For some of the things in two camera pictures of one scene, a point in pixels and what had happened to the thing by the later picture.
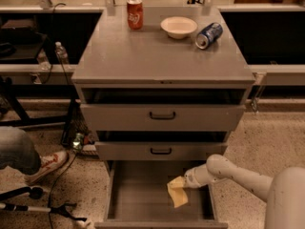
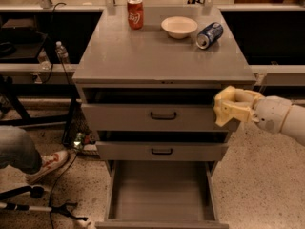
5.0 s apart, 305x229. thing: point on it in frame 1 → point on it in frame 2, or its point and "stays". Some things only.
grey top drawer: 161,116 stays
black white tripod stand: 36,194 stays
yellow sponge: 175,188 → 224,111
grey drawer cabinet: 162,88 stays
